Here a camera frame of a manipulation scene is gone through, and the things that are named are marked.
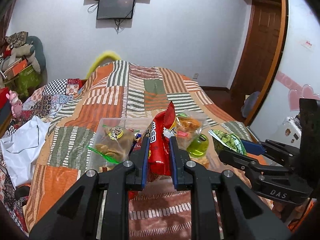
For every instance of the pile of clothes and boxes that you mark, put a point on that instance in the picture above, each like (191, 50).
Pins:
(23, 63)

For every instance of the red box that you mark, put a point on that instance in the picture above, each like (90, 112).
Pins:
(3, 98)

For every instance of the clear bag green label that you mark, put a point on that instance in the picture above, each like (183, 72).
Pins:
(112, 144)

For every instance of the orange fried snack bag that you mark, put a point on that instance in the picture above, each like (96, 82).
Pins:
(189, 125)

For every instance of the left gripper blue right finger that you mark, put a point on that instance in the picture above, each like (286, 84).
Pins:
(222, 205)

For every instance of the pink plush toy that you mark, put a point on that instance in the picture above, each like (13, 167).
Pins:
(16, 104)

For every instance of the checkered patchwork quilt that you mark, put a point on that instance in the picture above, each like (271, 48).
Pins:
(46, 103)

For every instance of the green jelly cup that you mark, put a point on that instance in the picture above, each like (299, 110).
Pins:
(199, 146)

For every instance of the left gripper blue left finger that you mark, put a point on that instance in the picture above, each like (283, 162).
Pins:
(76, 214)

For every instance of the small black wall monitor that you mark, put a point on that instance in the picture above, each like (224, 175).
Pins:
(115, 9)

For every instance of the patchwork striped bedspread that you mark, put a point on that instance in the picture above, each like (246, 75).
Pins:
(130, 96)

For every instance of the wooden door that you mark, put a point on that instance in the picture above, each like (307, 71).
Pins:
(261, 53)

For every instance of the blue snack packet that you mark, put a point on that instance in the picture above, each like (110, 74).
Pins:
(137, 142)

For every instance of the green pea snack bag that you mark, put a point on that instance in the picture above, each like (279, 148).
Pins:
(224, 141)

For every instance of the white wardrobe sliding door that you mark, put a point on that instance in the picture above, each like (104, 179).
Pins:
(297, 77)

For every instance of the red snack bag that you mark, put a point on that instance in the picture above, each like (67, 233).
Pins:
(158, 154)

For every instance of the white cloth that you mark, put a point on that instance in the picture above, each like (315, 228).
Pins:
(21, 150)

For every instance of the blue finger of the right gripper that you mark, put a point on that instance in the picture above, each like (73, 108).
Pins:
(232, 158)
(253, 148)

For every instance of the clear plastic storage bin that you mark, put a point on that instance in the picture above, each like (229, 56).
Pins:
(134, 123)

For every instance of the brown cookie packet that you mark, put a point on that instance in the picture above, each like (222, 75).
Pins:
(203, 161)

